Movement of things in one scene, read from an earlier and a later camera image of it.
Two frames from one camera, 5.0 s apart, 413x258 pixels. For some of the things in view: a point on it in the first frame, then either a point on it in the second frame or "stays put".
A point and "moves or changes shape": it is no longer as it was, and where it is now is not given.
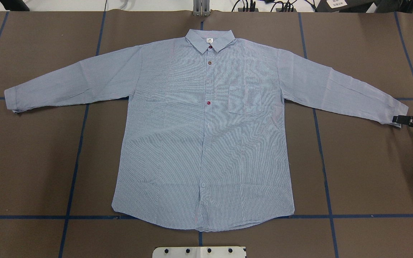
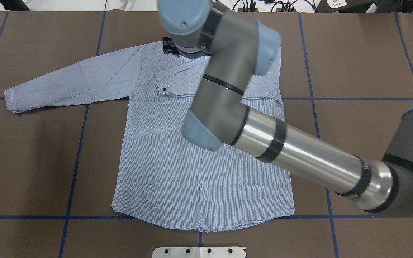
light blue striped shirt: (204, 145) moves or changes shape
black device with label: (344, 6) stays put
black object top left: (15, 5) stays put
